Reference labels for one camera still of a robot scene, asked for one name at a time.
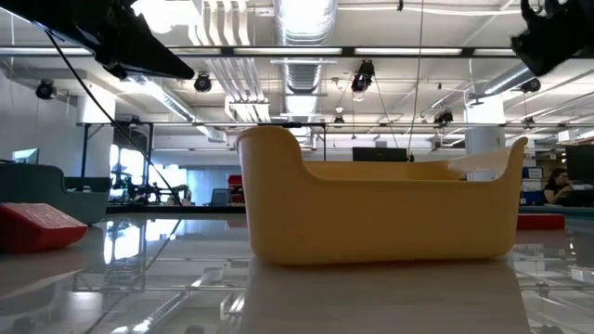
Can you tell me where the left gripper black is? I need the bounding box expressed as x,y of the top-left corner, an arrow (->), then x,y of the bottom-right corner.
0,0 -> 195,80

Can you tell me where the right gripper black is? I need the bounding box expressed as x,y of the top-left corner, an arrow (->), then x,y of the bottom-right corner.
510,0 -> 594,78

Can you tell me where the red wedge block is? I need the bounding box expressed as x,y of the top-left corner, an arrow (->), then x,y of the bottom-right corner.
0,201 -> 89,255

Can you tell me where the white ceiling light fixture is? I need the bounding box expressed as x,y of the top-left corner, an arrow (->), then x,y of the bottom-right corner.
224,96 -> 272,124

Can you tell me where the white building column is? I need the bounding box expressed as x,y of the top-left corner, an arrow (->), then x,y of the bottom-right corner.
465,95 -> 507,157

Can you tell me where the large black monitor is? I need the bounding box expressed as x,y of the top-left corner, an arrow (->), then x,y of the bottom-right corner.
564,144 -> 594,185

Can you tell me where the black background robot equipment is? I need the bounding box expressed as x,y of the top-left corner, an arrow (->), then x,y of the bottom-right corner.
110,162 -> 192,206

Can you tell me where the person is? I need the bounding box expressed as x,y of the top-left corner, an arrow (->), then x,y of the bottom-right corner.
542,167 -> 576,205

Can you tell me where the red tool cabinet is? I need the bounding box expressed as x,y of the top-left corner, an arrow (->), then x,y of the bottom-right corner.
227,173 -> 245,204

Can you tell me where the grey office chair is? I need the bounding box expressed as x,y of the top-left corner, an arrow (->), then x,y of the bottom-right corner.
209,187 -> 231,207

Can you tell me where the small lit monitor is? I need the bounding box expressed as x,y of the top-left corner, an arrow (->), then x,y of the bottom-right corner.
11,148 -> 40,165

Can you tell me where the grey-blue plastic bin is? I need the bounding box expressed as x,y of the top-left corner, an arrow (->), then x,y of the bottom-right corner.
0,162 -> 114,227

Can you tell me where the wide black monitor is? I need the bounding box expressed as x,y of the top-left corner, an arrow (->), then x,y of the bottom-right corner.
352,147 -> 409,163

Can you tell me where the yellow plastic bin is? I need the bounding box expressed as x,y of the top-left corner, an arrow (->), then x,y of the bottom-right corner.
235,124 -> 529,266

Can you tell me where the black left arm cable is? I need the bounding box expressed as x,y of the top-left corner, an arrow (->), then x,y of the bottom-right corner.
45,28 -> 183,206

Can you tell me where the black metal frame stand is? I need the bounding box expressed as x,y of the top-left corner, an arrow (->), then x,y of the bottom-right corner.
76,121 -> 155,208

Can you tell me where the thin hanging cable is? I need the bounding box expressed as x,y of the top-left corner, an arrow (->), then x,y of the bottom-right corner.
407,0 -> 425,157

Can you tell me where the black table frame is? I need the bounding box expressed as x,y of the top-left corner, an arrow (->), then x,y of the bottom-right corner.
105,203 -> 246,215

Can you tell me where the silver ceiling duct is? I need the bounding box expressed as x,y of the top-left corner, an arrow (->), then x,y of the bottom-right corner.
273,0 -> 339,96

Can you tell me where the black hanging camera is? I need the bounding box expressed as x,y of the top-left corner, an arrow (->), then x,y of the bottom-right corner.
350,58 -> 377,94

